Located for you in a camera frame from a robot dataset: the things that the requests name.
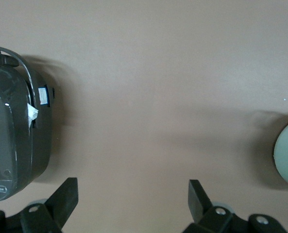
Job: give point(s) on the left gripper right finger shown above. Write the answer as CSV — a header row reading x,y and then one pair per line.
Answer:
x,y
199,206

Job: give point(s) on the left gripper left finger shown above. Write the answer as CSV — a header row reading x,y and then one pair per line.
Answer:
x,y
61,204

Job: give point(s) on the black electric rice cooker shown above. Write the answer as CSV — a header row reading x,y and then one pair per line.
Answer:
x,y
10,136

